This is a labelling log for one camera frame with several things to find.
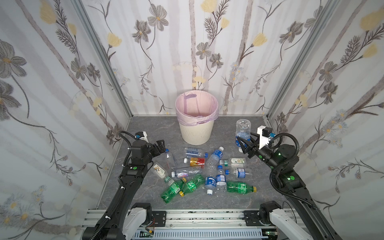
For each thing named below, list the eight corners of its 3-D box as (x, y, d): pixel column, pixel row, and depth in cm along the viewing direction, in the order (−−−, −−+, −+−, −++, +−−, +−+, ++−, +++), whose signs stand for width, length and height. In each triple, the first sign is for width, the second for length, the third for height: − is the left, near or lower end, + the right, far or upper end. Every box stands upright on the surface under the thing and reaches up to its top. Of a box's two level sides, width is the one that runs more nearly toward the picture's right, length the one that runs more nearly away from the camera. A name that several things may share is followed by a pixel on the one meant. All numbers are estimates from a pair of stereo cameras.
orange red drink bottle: (183, 169, 93) (183, 165, 89) (184, 161, 97) (183, 157, 92) (204, 169, 93) (205, 165, 89) (204, 161, 97) (205, 157, 92)
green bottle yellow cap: (227, 194, 83) (229, 191, 79) (225, 184, 87) (227, 181, 83) (254, 194, 84) (257, 191, 79) (251, 184, 87) (255, 181, 83)
